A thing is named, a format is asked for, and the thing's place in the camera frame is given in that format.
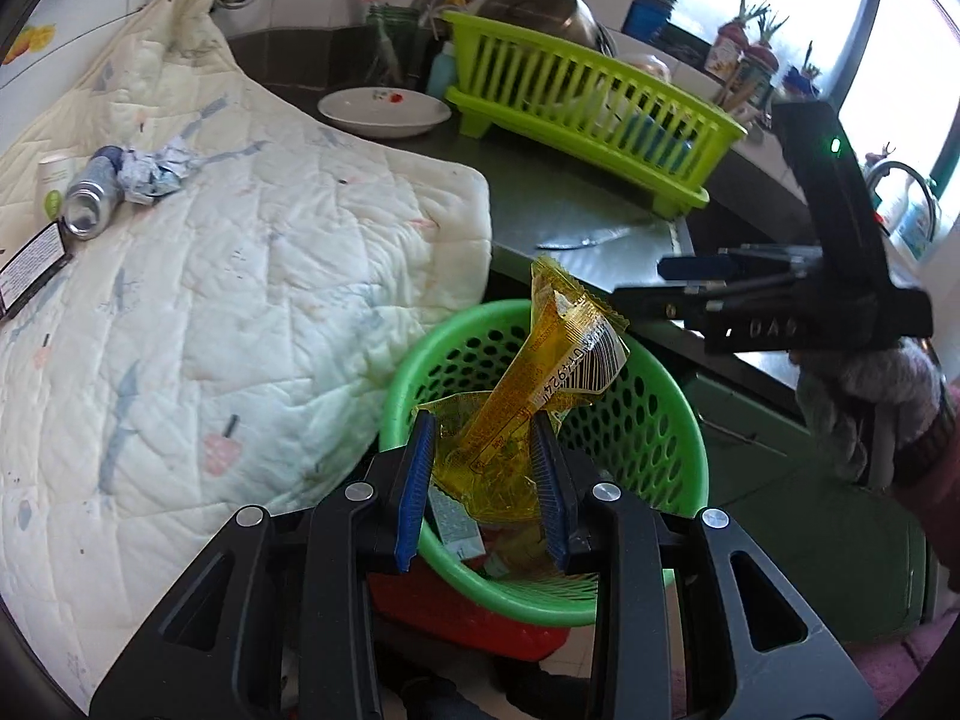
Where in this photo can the blue plant pot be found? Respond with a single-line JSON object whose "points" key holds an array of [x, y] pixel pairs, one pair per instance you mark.
{"points": [[801, 82]]}

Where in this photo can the white shallow bowl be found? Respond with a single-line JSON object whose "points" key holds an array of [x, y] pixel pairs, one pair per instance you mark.
{"points": [[375, 109]]}

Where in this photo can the yellow translucent packet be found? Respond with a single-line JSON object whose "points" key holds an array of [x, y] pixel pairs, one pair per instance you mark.
{"points": [[517, 390]]}

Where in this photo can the steel pot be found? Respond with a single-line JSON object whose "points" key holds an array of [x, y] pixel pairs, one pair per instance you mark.
{"points": [[547, 11]]}

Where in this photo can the metal faucet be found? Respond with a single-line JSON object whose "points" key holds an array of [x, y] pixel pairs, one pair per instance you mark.
{"points": [[900, 169]]}

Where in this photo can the person's right forearm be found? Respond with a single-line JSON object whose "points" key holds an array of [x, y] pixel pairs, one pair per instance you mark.
{"points": [[937, 480]]}

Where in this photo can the cream quilted printed blanket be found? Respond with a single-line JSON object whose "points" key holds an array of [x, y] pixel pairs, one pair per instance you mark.
{"points": [[262, 277]]}

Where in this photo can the decorated plant pot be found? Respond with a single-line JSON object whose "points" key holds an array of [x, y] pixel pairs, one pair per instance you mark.
{"points": [[761, 75]]}

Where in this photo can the silver wrapper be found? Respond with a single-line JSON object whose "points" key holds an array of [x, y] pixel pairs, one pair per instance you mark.
{"points": [[154, 172]]}

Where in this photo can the glass jar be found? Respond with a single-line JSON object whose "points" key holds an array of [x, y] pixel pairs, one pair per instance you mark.
{"points": [[397, 37]]}

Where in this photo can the white paper cup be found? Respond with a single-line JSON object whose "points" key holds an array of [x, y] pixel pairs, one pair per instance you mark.
{"points": [[54, 187]]}

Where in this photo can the clear plastic container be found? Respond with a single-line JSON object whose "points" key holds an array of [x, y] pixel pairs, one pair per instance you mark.
{"points": [[643, 66]]}

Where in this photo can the red plastic stool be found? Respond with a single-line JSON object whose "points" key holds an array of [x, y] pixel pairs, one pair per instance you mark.
{"points": [[465, 626]]}

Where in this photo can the lime green dish rack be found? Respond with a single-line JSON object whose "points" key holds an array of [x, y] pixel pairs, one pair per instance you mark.
{"points": [[600, 112]]}

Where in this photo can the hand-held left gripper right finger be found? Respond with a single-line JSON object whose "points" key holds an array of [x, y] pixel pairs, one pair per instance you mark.
{"points": [[551, 487]]}

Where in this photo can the steel spoon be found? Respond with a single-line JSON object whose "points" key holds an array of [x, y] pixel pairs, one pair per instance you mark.
{"points": [[570, 242]]}

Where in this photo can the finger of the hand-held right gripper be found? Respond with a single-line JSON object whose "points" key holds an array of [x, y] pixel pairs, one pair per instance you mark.
{"points": [[697, 267], [675, 294]]}

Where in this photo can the black packet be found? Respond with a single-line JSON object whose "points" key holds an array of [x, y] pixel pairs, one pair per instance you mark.
{"points": [[30, 262]]}

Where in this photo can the person's right hand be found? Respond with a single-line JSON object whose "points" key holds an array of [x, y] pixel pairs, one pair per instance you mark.
{"points": [[847, 397]]}

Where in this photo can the teal bottle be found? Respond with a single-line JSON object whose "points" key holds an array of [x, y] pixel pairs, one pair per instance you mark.
{"points": [[441, 71]]}

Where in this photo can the green perforated plastic basket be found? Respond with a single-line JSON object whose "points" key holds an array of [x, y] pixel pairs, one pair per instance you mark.
{"points": [[660, 420]]}

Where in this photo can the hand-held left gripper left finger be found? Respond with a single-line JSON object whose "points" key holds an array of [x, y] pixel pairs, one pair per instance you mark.
{"points": [[416, 487]]}

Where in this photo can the white and blue carton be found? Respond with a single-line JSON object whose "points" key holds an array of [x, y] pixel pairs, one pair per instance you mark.
{"points": [[454, 525]]}

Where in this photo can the blue container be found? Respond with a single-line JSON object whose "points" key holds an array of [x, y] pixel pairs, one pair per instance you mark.
{"points": [[646, 11]]}

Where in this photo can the dish soap bottle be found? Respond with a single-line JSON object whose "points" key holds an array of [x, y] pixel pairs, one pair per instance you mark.
{"points": [[916, 221]]}

